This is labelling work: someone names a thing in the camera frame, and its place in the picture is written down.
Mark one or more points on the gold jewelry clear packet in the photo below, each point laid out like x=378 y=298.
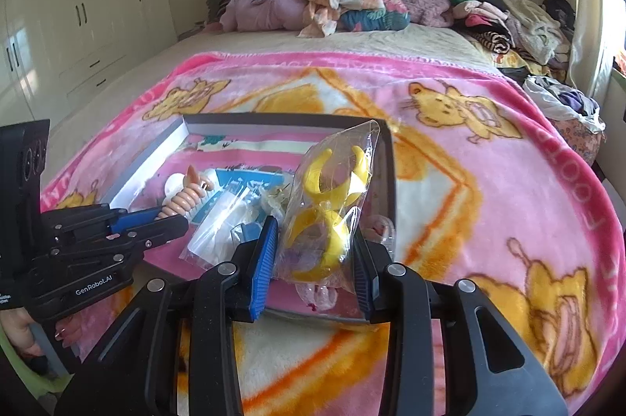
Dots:
x=275 y=200

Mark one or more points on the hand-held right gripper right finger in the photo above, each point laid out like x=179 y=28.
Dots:
x=363 y=279

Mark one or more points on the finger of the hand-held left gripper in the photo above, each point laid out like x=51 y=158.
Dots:
x=132 y=220
x=161 y=230

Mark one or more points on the cream wardrobe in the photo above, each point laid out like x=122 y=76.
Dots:
x=88 y=5

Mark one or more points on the person's left hand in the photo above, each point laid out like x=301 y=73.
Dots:
x=19 y=333

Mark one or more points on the white contents clear packet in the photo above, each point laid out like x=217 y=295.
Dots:
x=215 y=230

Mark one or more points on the cream curtain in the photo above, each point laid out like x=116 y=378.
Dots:
x=589 y=15

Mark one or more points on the pink jewelry clear packet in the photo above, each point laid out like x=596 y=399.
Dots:
x=380 y=231
x=318 y=298

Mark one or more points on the window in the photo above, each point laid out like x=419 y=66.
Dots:
x=618 y=29

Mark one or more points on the pile of clothes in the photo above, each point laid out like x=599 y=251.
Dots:
x=499 y=29

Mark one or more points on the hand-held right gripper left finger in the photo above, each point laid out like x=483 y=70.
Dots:
x=264 y=269

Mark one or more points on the peach spiral hair accessory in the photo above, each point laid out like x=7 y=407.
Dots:
x=185 y=200

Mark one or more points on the grey cardboard box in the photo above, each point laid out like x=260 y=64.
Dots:
x=146 y=152

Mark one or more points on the pink quilt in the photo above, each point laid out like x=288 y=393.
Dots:
x=264 y=12

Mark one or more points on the pink printed blanket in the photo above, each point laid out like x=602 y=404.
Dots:
x=489 y=200

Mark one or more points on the yellow hair claws clear packet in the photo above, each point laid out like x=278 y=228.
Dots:
x=323 y=196

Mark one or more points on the bed with beige sheet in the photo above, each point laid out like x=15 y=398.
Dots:
x=367 y=42

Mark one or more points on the pink fuzzy garment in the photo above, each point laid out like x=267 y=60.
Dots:
x=425 y=10

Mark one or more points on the person's left forearm green sleeve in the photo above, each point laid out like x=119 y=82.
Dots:
x=19 y=372

